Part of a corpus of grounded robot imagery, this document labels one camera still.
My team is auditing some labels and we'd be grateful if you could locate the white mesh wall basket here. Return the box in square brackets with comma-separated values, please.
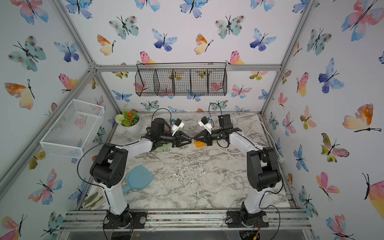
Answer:
[40, 99, 105, 159]

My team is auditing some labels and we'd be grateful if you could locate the potted plant white pot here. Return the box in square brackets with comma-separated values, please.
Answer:
[115, 104, 142, 135]

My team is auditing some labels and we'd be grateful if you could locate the beige leaf pattern mat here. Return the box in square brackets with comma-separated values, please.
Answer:
[81, 192, 106, 210]

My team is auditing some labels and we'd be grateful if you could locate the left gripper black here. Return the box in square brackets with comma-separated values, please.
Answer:
[158, 131, 191, 149]

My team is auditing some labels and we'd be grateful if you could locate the black wire wall basket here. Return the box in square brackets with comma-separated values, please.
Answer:
[134, 62, 228, 97]

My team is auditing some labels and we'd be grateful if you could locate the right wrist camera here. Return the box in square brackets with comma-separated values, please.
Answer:
[198, 116, 213, 134]

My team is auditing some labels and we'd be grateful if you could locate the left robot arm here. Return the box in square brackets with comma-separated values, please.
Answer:
[90, 118, 192, 216]

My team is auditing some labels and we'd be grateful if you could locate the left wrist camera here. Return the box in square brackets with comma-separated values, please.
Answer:
[171, 118, 185, 136]

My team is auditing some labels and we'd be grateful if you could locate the green electronic kitchen scale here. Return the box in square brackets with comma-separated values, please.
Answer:
[154, 144, 172, 152]

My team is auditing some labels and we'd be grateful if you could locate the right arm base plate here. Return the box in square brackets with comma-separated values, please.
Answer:
[225, 210, 269, 228]

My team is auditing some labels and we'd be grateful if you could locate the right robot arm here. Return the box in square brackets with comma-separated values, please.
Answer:
[194, 114, 282, 215]

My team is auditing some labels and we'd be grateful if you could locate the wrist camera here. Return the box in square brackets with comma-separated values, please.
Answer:
[198, 116, 213, 134]
[171, 118, 185, 136]

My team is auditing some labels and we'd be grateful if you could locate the orange power strip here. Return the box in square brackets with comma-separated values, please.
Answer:
[194, 141, 207, 149]

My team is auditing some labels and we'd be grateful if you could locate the white power strip cord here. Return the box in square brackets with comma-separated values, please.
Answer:
[224, 119, 284, 166]

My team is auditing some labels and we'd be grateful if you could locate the aluminium front rail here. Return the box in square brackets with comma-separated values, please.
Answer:
[61, 209, 312, 232]

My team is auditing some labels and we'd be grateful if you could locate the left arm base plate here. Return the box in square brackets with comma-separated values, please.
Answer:
[103, 206, 148, 230]

